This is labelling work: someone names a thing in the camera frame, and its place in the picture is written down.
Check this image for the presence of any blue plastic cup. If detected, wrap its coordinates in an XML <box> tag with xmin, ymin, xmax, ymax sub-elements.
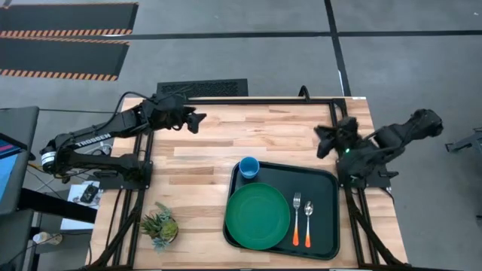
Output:
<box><xmin>239</xmin><ymin>156</ymin><xmax>261</xmax><ymax>180</ymax></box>

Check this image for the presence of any white paper sheet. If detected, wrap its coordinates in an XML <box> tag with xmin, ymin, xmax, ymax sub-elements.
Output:
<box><xmin>59</xmin><ymin>181</ymin><xmax>103</xmax><ymax>231</ymax></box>

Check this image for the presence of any spoon with orange handle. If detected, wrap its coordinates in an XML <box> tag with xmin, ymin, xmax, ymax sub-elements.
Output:
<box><xmin>304</xmin><ymin>200</ymin><xmax>314</xmax><ymax>248</ymax></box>

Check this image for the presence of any small potted succulent plant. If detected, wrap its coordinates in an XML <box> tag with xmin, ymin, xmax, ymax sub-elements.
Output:
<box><xmin>139</xmin><ymin>202</ymin><xmax>179</xmax><ymax>252</ymax></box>

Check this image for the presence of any black aluminium table frame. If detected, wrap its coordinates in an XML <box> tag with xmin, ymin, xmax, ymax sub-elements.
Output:
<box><xmin>88</xmin><ymin>96</ymin><xmax>410</xmax><ymax>270</ymax></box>

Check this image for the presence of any black cable loop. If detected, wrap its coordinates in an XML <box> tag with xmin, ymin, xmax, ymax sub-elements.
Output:
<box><xmin>297</xmin><ymin>85</ymin><xmax>312</xmax><ymax>103</ymax></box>

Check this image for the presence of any green round plate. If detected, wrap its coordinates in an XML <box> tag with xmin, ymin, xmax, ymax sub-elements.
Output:
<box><xmin>224</xmin><ymin>182</ymin><xmax>291</xmax><ymax>251</ymax></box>

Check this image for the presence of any black floor vent grate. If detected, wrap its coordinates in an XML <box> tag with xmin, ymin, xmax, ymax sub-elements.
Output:
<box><xmin>156</xmin><ymin>78</ymin><xmax>249</xmax><ymax>98</ymax></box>

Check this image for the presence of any small black device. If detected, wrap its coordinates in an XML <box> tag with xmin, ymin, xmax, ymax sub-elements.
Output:
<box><xmin>79</xmin><ymin>183</ymin><xmax>100</xmax><ymax>205</ymax></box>

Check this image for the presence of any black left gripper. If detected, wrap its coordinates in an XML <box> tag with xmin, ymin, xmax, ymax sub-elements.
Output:
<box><xmin>150</xmin><ymin>93</ymin><xmax>208</xmax><ymax>135</ymax></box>

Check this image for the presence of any dark green plastic tray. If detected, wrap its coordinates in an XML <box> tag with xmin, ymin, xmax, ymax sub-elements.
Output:
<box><xmin>222</xmin><ymin>160</ymin><xmax>341</xmax><ymax>261</ymax></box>

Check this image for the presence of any black mat with hazard stripes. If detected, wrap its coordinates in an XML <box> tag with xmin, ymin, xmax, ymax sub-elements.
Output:
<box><xmin>0</xmin><ymin>2</ymin><xmax>139</xmax><ymax>82</ymax></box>

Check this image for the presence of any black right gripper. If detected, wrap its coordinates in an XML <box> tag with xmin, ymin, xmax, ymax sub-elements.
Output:
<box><xmin>313</xmin><ymin>116</ymin><xmax>365</xmax><ymax>160</ymax></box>

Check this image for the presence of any clear plastic bottle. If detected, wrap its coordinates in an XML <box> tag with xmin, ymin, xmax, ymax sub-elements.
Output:
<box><xmin>32</xmin><ymin>231</ymin><xmax>63</xmax><ymax>246</ymax></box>

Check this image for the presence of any fork with orange handle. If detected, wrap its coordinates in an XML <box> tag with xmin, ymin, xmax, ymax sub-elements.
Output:
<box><xmin>292</xmin><ymin>192</ymin><xmax>301</xmax><ymax>247</ymax></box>

